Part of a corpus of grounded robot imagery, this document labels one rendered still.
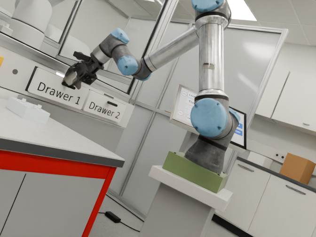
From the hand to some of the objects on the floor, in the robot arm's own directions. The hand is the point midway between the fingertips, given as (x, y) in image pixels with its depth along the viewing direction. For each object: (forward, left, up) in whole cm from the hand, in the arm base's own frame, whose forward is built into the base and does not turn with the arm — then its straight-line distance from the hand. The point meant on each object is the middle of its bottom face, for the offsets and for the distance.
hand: (67, 82), depth 134 cm
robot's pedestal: (-73, -11, -88) cm, 115 cm away
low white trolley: (-25, +44, -90) cm, 104 cm away
